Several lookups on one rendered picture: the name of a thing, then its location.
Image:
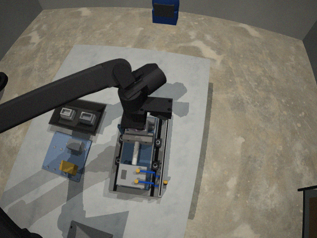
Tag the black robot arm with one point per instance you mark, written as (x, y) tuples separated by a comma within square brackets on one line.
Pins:
[(134, 87)]

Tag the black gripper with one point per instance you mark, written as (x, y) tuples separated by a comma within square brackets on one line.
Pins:
[(127, 122)]

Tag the yellow rectangular block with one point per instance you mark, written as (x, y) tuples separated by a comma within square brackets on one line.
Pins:
[(68, 167)]

